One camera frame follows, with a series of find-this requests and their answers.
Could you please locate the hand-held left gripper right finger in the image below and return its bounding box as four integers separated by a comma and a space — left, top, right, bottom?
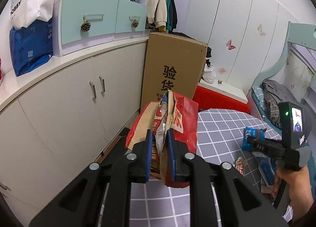
167, 129, 288, 227

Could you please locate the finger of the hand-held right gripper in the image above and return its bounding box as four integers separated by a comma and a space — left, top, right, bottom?
252, 150, 285, 159
247, 136, 283, 150

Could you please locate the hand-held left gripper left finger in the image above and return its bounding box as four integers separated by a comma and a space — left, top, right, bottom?
30, 129, 155, 227

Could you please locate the blue white packet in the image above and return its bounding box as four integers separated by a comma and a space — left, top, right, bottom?
242, 127, 266, 151
255, 154, 277, 185

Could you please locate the brown paper wrapper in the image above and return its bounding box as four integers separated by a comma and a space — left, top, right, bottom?
234, 157, 248, 176
259, 185, 275, 194

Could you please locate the red brown paper bag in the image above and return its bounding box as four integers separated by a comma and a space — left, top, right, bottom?
125, 90, 198, 189

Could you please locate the person's right forearm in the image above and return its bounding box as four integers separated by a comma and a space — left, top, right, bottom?
288, 192, 315, 227

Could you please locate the person's right hand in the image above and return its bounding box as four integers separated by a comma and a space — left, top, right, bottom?
272, 168, 314, 200

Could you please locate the teal bed sheet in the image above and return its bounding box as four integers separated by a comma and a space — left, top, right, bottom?
249, 86, 267, 110

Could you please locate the grey checked tablecloth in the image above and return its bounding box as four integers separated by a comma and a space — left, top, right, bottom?
130, 109, 294, 227

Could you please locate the grey quilt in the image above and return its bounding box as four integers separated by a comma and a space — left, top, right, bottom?
262, 80, 297, 129

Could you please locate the red box with white top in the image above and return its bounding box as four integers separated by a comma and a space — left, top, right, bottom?
193, 80, 251, 114

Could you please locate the small white plastic bag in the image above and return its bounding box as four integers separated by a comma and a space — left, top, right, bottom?
201, 65, 218, 84

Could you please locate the tall cardboard box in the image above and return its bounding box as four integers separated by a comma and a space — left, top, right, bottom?
140, 32, 208, 114

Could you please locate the black cloth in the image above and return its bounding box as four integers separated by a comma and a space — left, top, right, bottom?
170, 32, 213, 68

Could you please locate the teal bunk bed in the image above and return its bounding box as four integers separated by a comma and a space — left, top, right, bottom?
247, 21, 316, 134

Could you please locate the white wardrobe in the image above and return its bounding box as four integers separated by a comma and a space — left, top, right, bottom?
178, 0, 292, 94

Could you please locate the dark jacket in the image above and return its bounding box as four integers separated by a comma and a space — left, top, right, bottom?
170, 0, 178, 30

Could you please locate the green jacket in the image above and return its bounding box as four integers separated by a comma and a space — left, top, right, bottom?
164, 0, 173, 31

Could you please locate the teal drawer unit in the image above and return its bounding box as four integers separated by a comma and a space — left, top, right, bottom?
53, 0, 148, 57

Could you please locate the cream jacket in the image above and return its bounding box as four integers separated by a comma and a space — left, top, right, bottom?
146, 0, 168, 31

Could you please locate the blue woven bag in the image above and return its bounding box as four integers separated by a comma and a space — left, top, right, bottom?
9, 20, 53, 77

